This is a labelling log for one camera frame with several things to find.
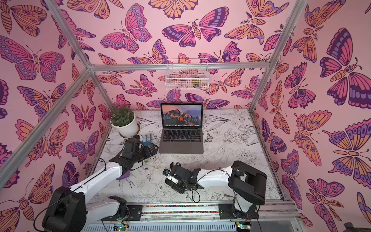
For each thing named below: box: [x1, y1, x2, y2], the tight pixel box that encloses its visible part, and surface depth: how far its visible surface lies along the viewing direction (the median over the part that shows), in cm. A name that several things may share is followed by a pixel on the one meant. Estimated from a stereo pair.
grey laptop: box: [158, 102, 204, 154], surface depth 105 cm
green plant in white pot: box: [110, 104, 142, 138], surface depth 97 cm
